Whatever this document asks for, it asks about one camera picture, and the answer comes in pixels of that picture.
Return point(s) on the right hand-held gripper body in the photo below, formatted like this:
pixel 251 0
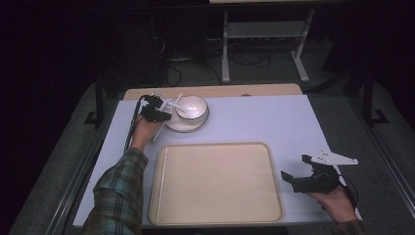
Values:
pixel 316 182

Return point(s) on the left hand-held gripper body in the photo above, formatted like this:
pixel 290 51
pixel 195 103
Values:
pixel 151 112

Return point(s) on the white chopstick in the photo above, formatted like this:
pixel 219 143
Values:
pixel 158 133
pixel 162 184

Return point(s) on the white plate with dark rim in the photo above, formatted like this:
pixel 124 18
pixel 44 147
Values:
pixel 182 125

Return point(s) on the white ribbed bowl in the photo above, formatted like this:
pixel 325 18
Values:
pixel 194 106

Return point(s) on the beige plastic tray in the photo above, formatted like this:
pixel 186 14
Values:
pixel 215 182

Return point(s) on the person's left hand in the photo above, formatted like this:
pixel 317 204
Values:
pixel 143 130

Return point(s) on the person's right hand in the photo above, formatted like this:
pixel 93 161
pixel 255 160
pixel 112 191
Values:
pixel 337 204

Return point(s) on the black stand leg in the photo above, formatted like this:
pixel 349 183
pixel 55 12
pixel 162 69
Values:
pixel 99 101
pixel 370 101

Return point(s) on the white metal stand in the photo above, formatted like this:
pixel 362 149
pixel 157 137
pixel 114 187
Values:
pixel 264 29

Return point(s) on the metal frame rail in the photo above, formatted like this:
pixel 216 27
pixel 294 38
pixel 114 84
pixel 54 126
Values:
pixel 385 153
pixel 81 169

